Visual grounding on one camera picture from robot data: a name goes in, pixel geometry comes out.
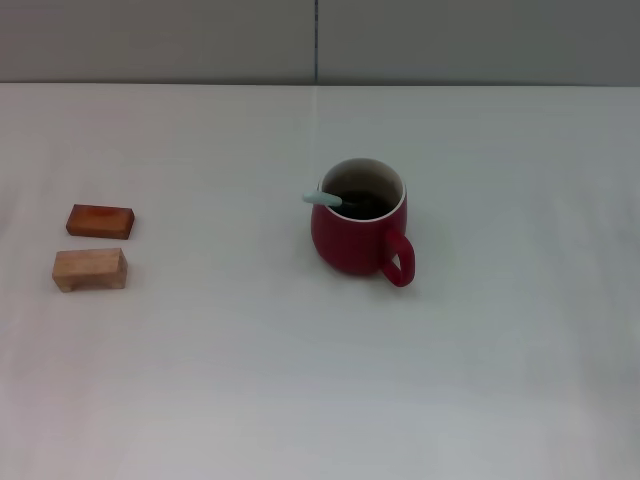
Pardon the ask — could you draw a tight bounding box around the dark coffee liquid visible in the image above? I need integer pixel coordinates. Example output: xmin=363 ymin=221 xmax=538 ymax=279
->
xmin=331 ymin=190 xmax=396 ymax=221

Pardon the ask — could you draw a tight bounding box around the dark reddish wooden block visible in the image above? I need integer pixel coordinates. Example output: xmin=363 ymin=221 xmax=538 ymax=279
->
xmin=65 ymin=203 xmax=136 ymax=240

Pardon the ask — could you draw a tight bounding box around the red ceramic cup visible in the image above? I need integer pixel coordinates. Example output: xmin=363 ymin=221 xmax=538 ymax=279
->
xmin=310 ymin=157 xmax=416 ymax=289

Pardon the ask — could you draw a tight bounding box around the light wooden block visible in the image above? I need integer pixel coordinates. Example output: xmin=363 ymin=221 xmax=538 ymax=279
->
xmin=51 ymin=247 xmax=129 ymax=294

